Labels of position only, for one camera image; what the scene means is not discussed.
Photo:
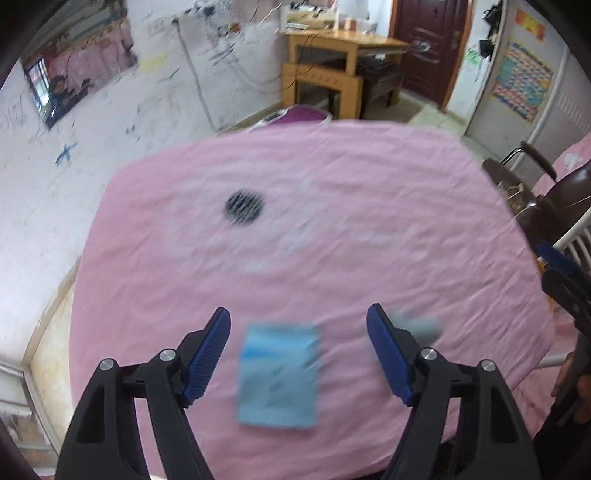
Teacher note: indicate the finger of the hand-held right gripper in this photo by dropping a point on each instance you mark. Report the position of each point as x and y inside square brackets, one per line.
[561, 288]
[554, 258]

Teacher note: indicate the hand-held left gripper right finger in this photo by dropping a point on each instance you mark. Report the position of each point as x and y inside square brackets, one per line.
[388, 350]

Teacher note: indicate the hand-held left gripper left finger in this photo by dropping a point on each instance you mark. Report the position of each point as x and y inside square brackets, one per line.
[207, 355]

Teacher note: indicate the light blue packet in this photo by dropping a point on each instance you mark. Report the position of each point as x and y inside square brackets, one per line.
[277, 383]

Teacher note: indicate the person's right hand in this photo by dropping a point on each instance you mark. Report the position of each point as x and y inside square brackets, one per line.
[562, 376]

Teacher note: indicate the white bed railing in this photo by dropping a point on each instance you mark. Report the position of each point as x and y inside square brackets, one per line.
[575, 240]

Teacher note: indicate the grey crumpled item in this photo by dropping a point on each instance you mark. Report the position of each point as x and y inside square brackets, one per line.
[422, 327]

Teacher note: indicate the dark brown chair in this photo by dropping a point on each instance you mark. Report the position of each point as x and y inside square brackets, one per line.
[554, 207]

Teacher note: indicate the pink bedding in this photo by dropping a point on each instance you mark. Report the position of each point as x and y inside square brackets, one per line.
[570, 159]

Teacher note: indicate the black striped round object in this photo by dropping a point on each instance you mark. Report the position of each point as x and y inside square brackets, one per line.
[244, 207]

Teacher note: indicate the pink tablecloth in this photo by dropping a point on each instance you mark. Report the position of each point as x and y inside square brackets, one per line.
[323, 207]

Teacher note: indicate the white wardrobe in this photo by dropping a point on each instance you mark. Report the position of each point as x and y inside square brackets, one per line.
[572, 101]

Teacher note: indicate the dark hanging items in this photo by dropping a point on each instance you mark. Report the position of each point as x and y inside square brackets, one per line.
[493, 27]

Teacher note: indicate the dark stool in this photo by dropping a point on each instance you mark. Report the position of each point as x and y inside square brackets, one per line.
[378, 83]

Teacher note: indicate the purple bathroom scale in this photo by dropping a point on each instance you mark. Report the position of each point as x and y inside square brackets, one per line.
[300, 114]

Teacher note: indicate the dark red door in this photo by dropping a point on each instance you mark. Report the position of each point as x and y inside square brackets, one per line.
[429, 27]

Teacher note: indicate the wooden desk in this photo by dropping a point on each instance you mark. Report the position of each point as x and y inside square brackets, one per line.
[351, 44]

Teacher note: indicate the colourful wall poster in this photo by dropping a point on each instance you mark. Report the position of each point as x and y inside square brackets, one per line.
[521, 83]

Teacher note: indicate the white window frame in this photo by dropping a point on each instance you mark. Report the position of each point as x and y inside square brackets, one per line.
[27, 406]

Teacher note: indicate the orange wall sticker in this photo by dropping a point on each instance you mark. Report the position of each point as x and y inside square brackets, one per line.
[531, 23]

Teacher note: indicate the wall mirror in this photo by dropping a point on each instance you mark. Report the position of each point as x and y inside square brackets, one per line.
[78, 69]

